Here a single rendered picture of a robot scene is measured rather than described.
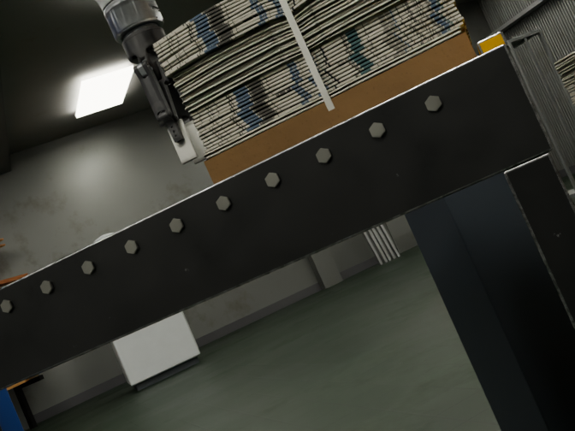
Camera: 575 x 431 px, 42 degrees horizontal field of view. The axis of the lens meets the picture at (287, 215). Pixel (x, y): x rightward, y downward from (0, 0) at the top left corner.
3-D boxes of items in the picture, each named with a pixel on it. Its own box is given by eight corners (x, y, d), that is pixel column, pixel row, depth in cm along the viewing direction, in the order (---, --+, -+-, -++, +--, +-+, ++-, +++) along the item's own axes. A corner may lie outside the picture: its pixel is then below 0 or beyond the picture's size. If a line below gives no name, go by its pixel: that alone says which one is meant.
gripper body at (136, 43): (148, 20, 124) (170, 71, 123) (170, 28, 132) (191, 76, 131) (111, 41, 126) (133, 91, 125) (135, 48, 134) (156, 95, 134)
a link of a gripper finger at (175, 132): (172, 110, 125) (164, 109, 122) (185, 138, 125) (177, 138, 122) (165, 115, 126) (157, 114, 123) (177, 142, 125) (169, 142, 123)
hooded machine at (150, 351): (194, 358, 884) (138, 227, 892) (207, 358, 814) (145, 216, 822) (127, 391, 855) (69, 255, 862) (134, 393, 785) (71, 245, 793)
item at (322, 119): (394, 128, 123) (383, 103, 123) (362, 121, 95) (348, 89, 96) (361, 144, 124) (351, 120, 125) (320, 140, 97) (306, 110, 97)
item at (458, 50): (488, 84, 118) (477, 59, 118) (482, 62, 91) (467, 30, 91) (394, 128, 123) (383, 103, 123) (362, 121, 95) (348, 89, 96)
